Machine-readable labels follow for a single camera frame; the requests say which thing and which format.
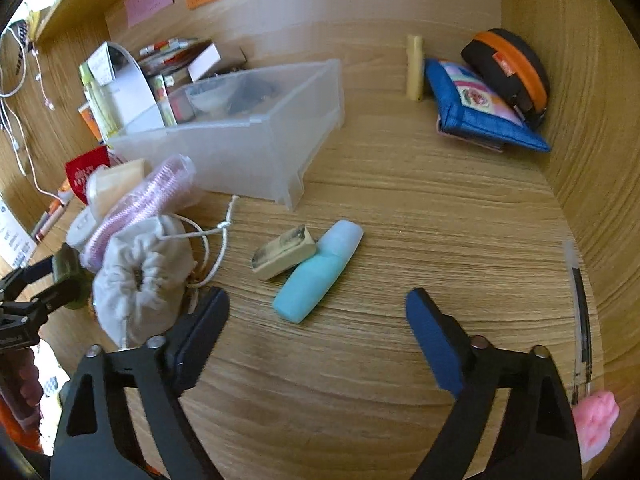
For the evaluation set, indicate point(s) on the black orange zip case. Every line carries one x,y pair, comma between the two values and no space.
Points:
510,65

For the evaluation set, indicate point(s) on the green spray bottle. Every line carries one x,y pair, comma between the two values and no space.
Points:
100,105

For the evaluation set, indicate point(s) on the red pouch with gold bow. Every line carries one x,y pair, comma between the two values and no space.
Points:
82,172

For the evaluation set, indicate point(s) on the black pen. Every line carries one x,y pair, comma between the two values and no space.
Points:
580,320

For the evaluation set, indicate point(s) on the wooden shelf board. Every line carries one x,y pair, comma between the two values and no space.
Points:
75,0

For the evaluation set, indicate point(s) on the orange booklet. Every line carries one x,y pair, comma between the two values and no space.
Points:
89,122

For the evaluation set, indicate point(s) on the person's left hand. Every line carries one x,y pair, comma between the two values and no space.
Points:
27,385

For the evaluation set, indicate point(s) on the blue patchwork pouch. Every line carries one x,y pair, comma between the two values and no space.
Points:
475,105

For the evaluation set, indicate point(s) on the beige jelly cup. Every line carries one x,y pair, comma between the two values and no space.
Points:
117,185

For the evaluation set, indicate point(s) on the yellow tube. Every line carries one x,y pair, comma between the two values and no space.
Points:
414,67

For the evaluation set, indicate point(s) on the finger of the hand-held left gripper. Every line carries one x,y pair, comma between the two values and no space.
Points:
42,302
30,271

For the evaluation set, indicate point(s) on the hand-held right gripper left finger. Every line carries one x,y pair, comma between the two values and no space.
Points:
200,340

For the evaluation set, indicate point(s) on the white curved folder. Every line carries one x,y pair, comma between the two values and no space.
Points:
130,90

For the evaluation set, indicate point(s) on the wooden desktop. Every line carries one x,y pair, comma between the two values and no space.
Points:
400,210

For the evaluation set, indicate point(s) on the pink fluffy toy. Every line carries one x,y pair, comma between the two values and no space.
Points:
595,425

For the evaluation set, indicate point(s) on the green brown gourd charm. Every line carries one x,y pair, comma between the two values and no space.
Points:
70,275

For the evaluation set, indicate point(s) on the small white cardboard box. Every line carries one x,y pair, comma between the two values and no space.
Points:
205,62

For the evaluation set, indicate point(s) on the pink paper note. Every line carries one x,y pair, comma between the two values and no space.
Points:
149,0

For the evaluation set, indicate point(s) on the clear plastic storage box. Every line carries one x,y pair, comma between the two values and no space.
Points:
240,135

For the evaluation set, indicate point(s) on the fruit print book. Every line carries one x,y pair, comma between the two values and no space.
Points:
162,100

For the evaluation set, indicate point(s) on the orange white markers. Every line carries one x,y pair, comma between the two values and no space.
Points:
47,220

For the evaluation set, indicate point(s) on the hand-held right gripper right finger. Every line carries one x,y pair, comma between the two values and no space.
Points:
430,340

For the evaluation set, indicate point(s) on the person's orange clothing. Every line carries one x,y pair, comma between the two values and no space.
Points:
22,435

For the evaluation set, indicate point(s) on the stack of books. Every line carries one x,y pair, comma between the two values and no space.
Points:
170,57

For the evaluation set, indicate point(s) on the red white pen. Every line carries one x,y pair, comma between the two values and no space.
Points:
157,47

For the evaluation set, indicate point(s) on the clear plastic bowl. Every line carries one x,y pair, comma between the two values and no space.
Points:
210,100

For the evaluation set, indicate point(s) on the beige block eraser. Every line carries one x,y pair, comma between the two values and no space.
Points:
280,257

